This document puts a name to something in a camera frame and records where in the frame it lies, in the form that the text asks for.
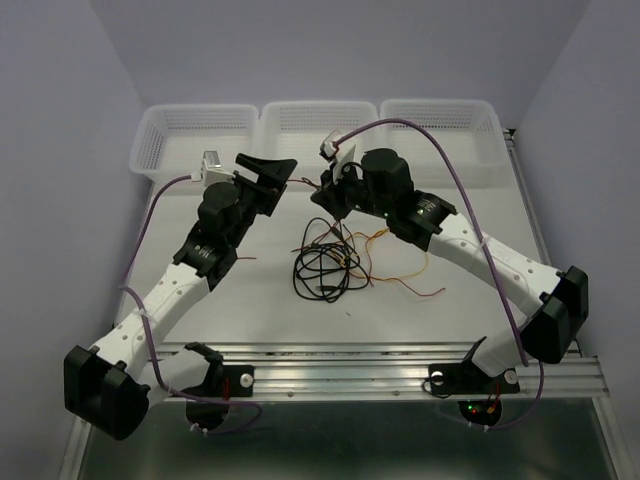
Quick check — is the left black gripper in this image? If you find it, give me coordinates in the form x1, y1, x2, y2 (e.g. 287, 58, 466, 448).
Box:
228, 154, 297, 247

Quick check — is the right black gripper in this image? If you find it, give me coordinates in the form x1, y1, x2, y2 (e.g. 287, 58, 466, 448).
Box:
309, 158, 393, 222

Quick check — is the dark red thin wire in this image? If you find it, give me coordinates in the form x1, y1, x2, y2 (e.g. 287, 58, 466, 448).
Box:
234, 177, 321, 262

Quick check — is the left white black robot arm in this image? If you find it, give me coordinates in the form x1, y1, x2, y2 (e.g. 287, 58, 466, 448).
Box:
63, 154, 297, 440

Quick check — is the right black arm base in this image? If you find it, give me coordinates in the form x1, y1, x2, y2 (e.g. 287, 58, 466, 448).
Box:
420, 337, 521, 431

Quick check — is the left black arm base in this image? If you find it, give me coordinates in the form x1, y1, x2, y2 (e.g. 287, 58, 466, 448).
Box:
161, 342, 263, 436

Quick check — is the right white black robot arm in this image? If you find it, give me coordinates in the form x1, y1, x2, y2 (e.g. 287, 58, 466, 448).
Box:
311, 149, 589, 390

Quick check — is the middle white perforated basket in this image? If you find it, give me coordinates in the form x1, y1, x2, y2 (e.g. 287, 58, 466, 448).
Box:
257, 100, 379, 182

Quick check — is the white perforated basket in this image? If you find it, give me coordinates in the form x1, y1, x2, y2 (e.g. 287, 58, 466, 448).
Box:
129, 104, 259, 185
257, 100, 379, 182
380, 99, 509, 189

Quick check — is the left white perforated basket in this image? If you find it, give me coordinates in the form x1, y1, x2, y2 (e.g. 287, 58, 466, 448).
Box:
129, 104, 259, 185

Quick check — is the right white perforated basket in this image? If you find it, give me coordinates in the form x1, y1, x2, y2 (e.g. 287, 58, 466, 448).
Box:
380, 99, 509, 189

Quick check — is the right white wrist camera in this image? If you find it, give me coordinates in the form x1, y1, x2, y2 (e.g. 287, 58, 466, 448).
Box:
320, 130, 356, 184

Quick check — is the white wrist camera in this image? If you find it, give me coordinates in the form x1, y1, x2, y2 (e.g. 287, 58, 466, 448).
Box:
191, 150, 233, 188
320, 130, 356, 184

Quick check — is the black usb cable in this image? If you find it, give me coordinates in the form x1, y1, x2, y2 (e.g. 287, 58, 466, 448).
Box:
292, 217, 371, 304

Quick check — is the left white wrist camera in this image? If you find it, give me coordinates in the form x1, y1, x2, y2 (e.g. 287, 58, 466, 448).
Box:
191, 150, 233, 188

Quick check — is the orange yellow thin wire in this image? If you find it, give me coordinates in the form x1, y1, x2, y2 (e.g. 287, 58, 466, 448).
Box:
334, 224, 449, 301

